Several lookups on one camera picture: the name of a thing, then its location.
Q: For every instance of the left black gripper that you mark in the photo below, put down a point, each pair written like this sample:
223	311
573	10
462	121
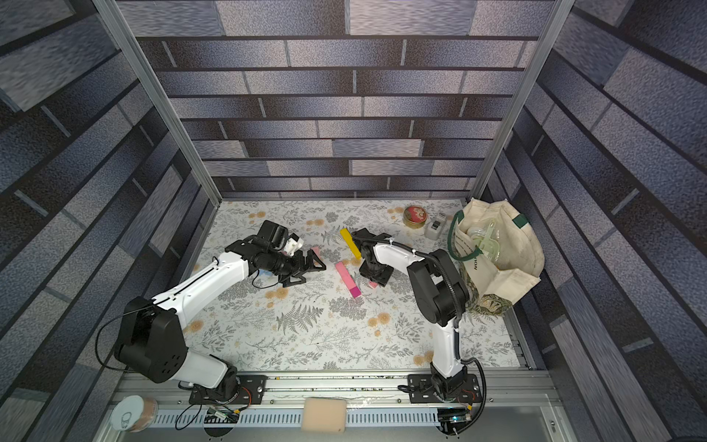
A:
310	266

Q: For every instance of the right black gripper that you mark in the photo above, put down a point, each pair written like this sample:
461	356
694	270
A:
373	264

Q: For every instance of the pink block three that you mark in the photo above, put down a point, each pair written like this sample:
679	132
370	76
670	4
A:
349	282

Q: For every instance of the pink block five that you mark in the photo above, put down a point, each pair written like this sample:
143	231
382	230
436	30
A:
341	269

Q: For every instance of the yellow block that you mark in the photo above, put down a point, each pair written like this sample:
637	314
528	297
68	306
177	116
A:
347	237
355	251

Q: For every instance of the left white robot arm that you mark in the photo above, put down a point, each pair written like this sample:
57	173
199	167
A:
151	340

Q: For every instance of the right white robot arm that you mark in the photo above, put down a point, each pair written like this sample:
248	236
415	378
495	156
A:
440	295

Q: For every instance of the floral table mat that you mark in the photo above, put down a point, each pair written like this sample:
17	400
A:
257	325

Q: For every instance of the round red lid tin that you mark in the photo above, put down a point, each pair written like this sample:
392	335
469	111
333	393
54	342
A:
414	216

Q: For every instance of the small white box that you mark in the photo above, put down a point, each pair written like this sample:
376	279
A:
435	226

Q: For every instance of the cream tote bag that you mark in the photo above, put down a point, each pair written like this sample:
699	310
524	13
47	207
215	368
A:
498	254

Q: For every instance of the beige sponge pad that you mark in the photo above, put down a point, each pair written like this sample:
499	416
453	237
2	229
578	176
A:
323	415

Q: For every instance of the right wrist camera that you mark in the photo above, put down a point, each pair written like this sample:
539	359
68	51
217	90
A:
363	237

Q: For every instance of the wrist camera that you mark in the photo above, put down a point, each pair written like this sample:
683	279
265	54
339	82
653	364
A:
363	237
278	238

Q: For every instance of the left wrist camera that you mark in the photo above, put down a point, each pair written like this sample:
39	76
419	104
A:
278	238

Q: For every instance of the aluminium rail base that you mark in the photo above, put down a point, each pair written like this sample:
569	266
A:
373	399

